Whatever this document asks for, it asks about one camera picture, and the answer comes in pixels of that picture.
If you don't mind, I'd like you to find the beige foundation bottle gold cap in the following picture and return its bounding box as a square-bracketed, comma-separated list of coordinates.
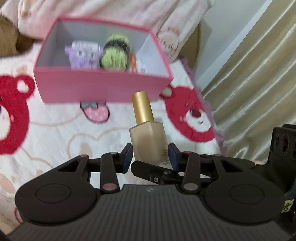
[129, 91, 171, 168]

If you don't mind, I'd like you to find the orange white floss pack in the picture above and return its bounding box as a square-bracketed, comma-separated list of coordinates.
[129, 52, 147, 74]

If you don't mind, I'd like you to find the green yarn ball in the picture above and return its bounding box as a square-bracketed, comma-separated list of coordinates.
[99, 34, 130, 71]

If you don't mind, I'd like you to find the purple plush toy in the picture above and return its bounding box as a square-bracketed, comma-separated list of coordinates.
[65, 41, 103, 69]

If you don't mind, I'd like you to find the golden satin curtain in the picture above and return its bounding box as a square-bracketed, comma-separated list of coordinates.
[203, 1, 295, 160]

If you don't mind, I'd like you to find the red bear print blanket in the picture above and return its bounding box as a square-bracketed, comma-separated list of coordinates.
[1, 44, 225, 234]

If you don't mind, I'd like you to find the pink cardboard box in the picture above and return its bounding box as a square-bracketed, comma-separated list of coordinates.
[34, 16, 174, 103]

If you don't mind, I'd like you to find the pink checkered pillow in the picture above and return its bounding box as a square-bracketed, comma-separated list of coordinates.
[1, 0, 214, 62]

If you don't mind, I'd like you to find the brown pillow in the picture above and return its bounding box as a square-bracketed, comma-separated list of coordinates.
[0, 16, 34, 57]

